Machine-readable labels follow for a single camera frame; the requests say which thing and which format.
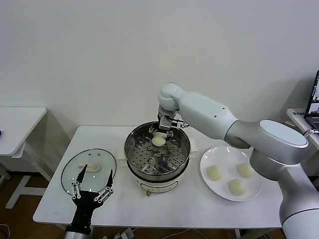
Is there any white desk with laptop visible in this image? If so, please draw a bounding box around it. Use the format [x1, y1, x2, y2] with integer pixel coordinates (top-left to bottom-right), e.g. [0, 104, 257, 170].
[286, 108, 319, 155]

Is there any perforated steel steamer basket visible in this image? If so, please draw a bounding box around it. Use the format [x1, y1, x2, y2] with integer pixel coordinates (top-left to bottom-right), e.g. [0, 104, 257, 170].
[124, 121, 191, 177]

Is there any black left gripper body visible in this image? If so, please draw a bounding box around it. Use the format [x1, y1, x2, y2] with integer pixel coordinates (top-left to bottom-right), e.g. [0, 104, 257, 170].
[66, 189, 106, 235]

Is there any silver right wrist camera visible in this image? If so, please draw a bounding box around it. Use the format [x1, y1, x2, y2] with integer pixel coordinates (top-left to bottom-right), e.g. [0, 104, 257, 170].
[159, 117, 191, 131]

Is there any round white plate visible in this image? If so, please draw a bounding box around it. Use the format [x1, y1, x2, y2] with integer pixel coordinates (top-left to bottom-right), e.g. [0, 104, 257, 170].
[199, 146, 263, 202]

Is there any grey open laptop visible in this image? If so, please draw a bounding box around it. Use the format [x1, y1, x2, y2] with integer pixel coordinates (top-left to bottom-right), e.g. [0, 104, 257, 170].
[306, 70, 319, 131]

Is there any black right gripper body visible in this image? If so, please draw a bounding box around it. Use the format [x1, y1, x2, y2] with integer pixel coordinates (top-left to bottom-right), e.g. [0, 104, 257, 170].
[156, 112, 173, 135]

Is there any white electric cooker pot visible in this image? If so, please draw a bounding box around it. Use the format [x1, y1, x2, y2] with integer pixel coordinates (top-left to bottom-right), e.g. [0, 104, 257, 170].
[117, 138, 200, 198]

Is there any round glass pot lid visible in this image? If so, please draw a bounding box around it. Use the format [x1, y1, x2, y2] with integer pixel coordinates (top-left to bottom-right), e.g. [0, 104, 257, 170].
[60, 148, 117, 199]

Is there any white side desk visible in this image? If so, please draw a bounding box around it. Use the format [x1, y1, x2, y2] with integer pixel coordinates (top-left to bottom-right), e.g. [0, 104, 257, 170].
[0, 107, 54, 210]

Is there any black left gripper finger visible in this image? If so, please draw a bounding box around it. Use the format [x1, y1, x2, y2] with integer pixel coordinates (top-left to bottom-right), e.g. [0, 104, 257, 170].
[94, 169, 115, 203]
[70, 163, 89, 199]

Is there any white steamed baozi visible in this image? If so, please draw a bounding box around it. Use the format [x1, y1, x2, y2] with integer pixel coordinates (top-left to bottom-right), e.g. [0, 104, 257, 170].
[151, 131, 168, 147]
[206, 165, 224, 181]
[228, 179, 247, 197]
[236, 163, 255, 179]

